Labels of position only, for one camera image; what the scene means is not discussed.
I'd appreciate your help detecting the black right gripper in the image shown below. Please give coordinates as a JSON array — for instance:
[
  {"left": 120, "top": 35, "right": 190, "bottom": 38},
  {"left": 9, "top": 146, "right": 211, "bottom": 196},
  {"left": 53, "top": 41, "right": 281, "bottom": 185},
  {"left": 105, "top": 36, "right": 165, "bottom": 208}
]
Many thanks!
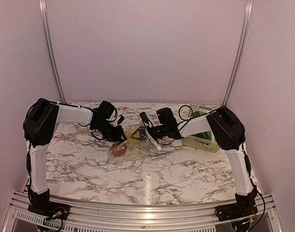
[{"left": 130, "top": 124, "right": 168, "bottom": 141}]

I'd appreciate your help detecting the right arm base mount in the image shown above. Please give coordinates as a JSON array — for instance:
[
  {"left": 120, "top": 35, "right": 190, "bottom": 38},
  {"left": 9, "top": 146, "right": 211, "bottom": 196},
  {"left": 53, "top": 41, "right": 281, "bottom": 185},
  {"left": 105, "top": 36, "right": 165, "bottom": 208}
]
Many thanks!
[{"left": 214, "top": 203, "right": 258, "bottom": 221}]

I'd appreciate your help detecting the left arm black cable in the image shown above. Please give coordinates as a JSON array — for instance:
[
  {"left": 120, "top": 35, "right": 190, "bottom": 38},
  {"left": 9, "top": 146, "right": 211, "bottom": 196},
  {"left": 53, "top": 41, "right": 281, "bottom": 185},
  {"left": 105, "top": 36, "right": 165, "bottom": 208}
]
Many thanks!
[{"left": 77, "top": 106, "right": 119, "bottom": 141}]

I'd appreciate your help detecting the yellow fake fruit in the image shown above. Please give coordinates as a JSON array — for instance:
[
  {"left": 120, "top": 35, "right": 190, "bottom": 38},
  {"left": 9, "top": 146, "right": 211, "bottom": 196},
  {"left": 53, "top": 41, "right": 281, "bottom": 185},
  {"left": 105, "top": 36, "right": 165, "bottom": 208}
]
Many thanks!
[{"left": 125, "top": 130, "right": 141, "bottom": 144}]

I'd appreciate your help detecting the aluminium frame post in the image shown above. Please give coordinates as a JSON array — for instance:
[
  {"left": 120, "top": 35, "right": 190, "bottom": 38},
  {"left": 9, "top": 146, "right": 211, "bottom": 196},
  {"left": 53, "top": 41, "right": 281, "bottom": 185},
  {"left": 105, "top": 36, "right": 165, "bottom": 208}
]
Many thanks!
[
  {"left": 222, "top": 0, "right": 253, "bottom": 106},
  {"left": 39, "top": 0, "right": 66, "bottom": 103}
]

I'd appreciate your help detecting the pale green plastic basket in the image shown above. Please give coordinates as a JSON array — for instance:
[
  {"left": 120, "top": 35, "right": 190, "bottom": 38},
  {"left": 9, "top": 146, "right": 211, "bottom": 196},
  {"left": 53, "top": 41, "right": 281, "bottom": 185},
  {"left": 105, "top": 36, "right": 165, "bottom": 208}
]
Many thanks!
[{"left": 182, "top": 104, "right": 220, "bottom": 153}]

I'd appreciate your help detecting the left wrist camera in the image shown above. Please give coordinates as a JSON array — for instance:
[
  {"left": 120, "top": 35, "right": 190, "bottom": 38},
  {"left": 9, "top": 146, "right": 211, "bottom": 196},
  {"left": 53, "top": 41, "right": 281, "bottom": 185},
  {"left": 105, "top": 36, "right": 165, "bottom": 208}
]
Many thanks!
[{"left": 115, "top": 115, "right": 125, "bottom": 126}]

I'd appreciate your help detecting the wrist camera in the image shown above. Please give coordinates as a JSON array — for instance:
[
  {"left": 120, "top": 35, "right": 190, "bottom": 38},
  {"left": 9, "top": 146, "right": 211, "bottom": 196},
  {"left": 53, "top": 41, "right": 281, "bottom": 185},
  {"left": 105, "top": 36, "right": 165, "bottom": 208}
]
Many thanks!
[
  {"left": 139, "top": 112, "right": 154, "bottom": 128},
  {"left": 115, "top": 115, "right": 125, "bottom": 126}
]

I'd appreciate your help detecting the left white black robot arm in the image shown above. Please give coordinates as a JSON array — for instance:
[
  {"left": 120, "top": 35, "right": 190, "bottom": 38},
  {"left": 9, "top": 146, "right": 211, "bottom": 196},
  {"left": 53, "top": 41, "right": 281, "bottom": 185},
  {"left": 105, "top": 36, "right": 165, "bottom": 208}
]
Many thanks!
[{"left": 23, "top": 98, "right": 126, "bottom": 215}]

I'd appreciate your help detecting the polka dot zip top bag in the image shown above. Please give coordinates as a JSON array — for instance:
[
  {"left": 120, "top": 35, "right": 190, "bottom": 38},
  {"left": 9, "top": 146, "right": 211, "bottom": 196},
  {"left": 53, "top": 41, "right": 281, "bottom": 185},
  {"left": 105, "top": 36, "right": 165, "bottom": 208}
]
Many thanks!
[{"left": 107, "top": 125, "right": 162, "bottom": 162}]

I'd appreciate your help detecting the left aluminium frame post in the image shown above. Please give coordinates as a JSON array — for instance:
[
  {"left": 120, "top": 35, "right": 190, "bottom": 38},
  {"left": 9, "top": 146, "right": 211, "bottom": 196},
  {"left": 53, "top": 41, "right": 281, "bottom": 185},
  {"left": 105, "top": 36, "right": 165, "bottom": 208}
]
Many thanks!
[{"left": 39, "top": 0, "right": 66, "bottom": 103}]

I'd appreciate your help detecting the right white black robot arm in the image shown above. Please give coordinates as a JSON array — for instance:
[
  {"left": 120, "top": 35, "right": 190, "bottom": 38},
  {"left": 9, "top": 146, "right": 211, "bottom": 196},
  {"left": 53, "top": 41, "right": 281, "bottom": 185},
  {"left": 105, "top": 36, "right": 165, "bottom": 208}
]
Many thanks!
[{"left": 140, "top": 106, "right": 258, "bottom": 218}]

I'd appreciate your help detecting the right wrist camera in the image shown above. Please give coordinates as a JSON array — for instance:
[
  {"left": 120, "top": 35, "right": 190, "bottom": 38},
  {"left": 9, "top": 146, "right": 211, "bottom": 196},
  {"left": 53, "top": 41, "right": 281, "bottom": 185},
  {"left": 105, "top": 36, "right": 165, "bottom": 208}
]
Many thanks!
[{"left": 139, "top": 112, "right": 154, "bottom": 128}]

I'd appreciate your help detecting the front aluminium rail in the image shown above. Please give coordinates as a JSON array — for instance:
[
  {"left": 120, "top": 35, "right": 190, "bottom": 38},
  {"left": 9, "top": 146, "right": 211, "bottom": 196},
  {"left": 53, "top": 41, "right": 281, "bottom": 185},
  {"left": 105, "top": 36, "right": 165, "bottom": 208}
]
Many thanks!
[{"left": 2, "top": 190, "right": 283, "bottom": 232}]

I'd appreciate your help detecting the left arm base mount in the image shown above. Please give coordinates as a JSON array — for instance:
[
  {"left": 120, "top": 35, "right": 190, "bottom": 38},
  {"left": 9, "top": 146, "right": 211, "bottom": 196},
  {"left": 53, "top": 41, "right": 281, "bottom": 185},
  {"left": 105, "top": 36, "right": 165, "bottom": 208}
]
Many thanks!
[{"left": 28, "top": 201, "right": 70, "bottom": 220}]

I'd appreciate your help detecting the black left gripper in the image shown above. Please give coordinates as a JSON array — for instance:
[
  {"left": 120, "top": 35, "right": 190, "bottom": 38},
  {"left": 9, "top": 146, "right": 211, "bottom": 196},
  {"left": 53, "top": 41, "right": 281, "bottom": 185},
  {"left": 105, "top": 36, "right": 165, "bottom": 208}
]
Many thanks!
[{"left": 93, "top": 120, "right": 126, "bottom": 142}]

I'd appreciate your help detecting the right aluminium frame post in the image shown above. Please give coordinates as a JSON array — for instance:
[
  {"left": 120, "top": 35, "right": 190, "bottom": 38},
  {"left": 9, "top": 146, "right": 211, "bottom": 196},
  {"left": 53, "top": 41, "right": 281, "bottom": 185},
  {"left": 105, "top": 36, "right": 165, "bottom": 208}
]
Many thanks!
[{"left": 222, "top": 0, "right": 253, "bottom": 106}]

